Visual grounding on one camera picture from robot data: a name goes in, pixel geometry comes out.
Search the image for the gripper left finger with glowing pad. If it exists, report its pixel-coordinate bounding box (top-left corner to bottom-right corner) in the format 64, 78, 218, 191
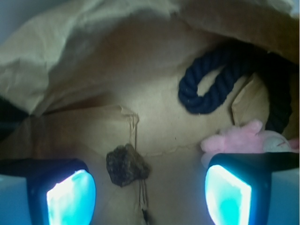
0, 158, 96, 225

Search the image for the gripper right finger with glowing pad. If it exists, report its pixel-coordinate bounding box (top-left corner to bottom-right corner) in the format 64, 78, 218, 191
205, 152, 300, 225

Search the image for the dark brown rock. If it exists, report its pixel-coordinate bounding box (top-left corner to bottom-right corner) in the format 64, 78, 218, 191
106, 143, 151, 187

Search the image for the pink plush pig toy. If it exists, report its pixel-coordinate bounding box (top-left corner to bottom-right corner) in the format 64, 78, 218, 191
200, 120, 300, 168

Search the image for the brown paper bag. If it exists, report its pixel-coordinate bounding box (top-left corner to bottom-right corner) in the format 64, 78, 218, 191
0, 0, 300, 225

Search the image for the dark navy twisted rope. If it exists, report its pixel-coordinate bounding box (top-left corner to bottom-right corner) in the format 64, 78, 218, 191
178, 42, 293, 135

